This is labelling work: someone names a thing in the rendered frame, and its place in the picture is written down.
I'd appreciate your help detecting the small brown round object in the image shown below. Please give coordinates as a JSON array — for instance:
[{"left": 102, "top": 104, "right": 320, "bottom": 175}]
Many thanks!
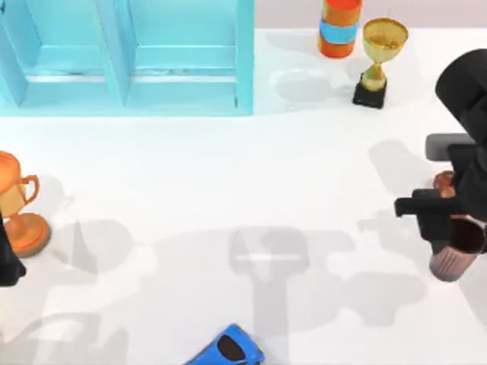
[{"left": 433, "top": 170, "right": 457, "bottom": 199}]

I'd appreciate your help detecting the pink ribbed cup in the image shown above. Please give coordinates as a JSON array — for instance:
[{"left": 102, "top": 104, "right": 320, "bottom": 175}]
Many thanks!
[{"left": 428, "top": 214, "right": 487, "bottom": 284}]

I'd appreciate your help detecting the grey rounded box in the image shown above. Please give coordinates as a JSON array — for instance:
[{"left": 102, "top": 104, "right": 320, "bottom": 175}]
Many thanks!
[{"left": 425, "top": 132, "right": 477, "bottom": 163}]

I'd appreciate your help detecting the gold trophy with black base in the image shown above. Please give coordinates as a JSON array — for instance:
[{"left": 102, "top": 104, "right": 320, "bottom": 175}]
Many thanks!
[{"left": 352, "top": 17, "right": 410, "bottom": 110}]

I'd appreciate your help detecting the orange and blue can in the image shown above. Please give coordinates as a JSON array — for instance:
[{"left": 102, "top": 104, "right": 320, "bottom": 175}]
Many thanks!
[{"left": 318, "top": 0, "right": 363, "bottom": 59}]

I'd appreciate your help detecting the blue toy car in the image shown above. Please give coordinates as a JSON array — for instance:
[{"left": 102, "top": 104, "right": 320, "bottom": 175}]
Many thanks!
[{"left": 183, "top": 323, "right": 266, "bottom": 365}]

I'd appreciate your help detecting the light blue rack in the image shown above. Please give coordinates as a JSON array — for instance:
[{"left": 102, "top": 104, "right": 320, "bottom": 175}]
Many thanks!
[{"left": 0, "top": 0, "right": 255, "bottom": 117}]

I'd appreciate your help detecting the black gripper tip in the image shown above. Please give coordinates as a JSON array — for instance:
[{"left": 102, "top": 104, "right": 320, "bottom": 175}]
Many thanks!
[{"left": 0, "top": 211, "right": 27, "bottom": 288}]

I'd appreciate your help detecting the orange trophy with handles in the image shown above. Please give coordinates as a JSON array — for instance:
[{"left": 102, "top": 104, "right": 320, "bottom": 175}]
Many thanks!
[{"left": 0, "top": 150, "right": 52, "bottom": 259}]

